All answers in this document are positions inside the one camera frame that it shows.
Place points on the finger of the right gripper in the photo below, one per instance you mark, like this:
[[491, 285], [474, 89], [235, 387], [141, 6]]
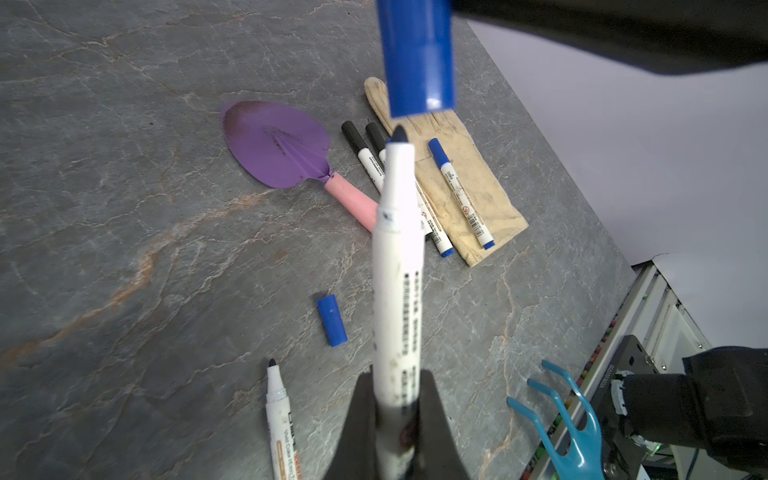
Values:
[[667, 37]]

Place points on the beige work glove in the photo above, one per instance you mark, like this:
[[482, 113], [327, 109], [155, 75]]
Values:
[[484, 191]]

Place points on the white marker pen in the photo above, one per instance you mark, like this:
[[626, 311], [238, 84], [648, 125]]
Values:
[[285, 460], [364, 154], [379, 137], [450, 175], [397, 263]]

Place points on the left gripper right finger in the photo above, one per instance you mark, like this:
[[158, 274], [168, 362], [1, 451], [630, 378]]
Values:
[[437, 456]]

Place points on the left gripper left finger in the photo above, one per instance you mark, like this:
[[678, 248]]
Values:
[[355, 456]]

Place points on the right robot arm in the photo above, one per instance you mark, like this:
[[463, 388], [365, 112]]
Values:
[[719, 403]]

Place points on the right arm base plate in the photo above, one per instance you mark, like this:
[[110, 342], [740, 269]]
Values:
[[621, 455]]

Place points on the purple trowel pink handle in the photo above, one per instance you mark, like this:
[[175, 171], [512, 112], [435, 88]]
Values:
[[282, 146]]

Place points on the blue pen cap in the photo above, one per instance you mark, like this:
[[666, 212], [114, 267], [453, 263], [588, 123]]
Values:
[[332, 321], [416, 37]]

